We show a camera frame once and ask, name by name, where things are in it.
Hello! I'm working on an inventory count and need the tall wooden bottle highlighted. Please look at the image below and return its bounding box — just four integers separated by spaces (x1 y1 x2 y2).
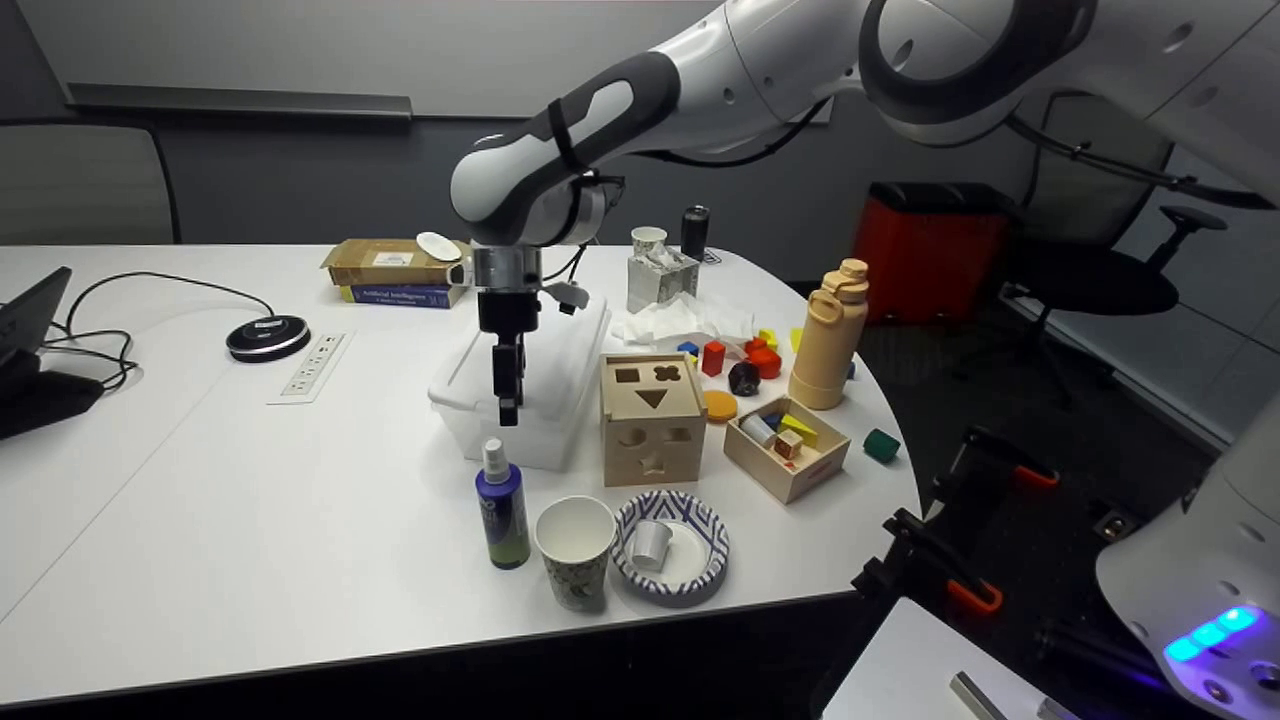
784 255 878 416

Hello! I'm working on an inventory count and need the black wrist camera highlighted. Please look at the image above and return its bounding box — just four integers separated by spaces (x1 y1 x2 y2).
539 276 592 319

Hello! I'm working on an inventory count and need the black round puck device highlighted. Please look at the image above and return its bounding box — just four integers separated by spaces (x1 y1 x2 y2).
223 311 316 365

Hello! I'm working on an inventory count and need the orange handled black clamp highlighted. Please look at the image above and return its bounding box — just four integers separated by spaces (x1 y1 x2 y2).
940 421 1073 508
852 508 1011 624

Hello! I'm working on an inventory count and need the blue striped paper plate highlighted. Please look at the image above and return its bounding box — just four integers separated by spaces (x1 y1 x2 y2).
609 489 736 608

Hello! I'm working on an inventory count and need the red bin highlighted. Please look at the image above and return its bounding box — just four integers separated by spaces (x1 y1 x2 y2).
849 182 1022 328

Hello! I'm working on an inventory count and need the clear plastic container with lid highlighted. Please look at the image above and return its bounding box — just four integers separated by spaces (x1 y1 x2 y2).
425 295 614 475

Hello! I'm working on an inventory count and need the white power strip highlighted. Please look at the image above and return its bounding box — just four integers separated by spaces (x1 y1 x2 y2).
266 328 356 414

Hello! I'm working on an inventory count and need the black office chair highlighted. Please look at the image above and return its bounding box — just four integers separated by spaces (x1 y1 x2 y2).
995 87 1187 414

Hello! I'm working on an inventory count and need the small grey bar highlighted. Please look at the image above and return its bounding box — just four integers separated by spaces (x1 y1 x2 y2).
945 669 1011 720

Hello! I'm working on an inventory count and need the white whiteboard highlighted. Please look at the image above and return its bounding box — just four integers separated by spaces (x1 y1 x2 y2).
13 0 734 125

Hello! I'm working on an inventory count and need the green wooden block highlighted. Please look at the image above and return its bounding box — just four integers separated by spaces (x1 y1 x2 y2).
859 426 906 470

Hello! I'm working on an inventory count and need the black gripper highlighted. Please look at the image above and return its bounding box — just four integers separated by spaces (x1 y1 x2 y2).
473 245 545 433

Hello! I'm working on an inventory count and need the black laptop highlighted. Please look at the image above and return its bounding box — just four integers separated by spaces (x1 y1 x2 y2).
0 263 113 446

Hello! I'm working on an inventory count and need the small white cup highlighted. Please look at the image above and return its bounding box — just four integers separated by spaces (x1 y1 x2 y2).
623 517 677 577

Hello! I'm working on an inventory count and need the wooden shape sorter box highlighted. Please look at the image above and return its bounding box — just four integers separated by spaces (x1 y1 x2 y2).
595 347 709 491

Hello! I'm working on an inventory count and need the cardboard box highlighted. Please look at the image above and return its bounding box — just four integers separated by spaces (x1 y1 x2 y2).
320 235 473 293

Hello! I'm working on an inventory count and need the grey patterned tissue box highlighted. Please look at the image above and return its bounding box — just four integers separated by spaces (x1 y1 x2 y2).
623 245 704 319

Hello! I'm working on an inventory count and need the black puck cable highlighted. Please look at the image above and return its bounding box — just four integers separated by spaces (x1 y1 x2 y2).
37 268 281 392

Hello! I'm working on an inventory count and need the wooden tray with blocks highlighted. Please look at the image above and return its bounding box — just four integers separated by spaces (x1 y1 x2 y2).
722 392 857 508

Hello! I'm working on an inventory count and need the grey conference chair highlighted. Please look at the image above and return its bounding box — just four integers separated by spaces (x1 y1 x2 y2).
0 120 183 250

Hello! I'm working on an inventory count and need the purple cap spray bottle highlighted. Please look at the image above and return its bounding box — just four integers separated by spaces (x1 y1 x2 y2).
473 435 538 573

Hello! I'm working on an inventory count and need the crumpled white plastic bag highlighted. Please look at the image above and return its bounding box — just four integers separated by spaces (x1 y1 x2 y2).
609 295 754 356

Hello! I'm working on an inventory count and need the blue book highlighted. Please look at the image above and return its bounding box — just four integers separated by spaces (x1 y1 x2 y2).
347 281 466 311

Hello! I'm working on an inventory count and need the dark tumbler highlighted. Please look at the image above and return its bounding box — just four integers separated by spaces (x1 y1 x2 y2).
677 201 711 263

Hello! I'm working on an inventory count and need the white paper sheet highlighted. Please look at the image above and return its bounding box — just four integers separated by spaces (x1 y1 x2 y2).
819 592 1078 720

